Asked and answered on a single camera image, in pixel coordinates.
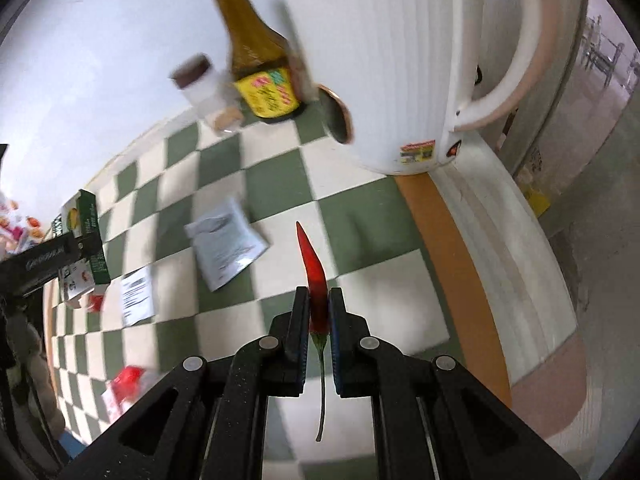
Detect white sachet packet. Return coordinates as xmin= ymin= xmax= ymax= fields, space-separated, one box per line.
xmin=120 ymin=266 xmax=155 ymax=327

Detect red clear food bag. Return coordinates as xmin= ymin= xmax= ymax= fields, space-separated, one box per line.
xmin=102 ymin=365 xmax=149 ymax=422

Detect red torn sauce packet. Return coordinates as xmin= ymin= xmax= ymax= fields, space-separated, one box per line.
xmin=87 ymin=294 xmax=104 ymax=313

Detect brown sauce bottle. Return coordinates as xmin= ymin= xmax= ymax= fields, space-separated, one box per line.
xmin=216 ymin=0 xmax=305 ymax=124

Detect white pink electric kettle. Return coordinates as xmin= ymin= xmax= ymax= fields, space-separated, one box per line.
xmin=285 ymin=0 xmax=558 ymax=174

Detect small spice jar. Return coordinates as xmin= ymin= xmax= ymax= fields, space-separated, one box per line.
xmin=169 ymin=53 xmax=244 ymax=136

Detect red chili pepper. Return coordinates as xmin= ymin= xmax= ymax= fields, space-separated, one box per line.
xmin=296 ymin=222 xmax=330 ymax=442

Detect colourful wall stickers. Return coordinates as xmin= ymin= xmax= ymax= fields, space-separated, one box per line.
xmin=0 ymin=194 xmax=44 ymax=260

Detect green white checkered mat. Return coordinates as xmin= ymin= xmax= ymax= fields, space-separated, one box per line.
xmin=44 ymin=104 xmax=514 ymax=480

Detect silver sachet packet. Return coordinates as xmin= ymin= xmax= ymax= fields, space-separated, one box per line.
xmin=184 ymin=196 xmax=269 ymax=292

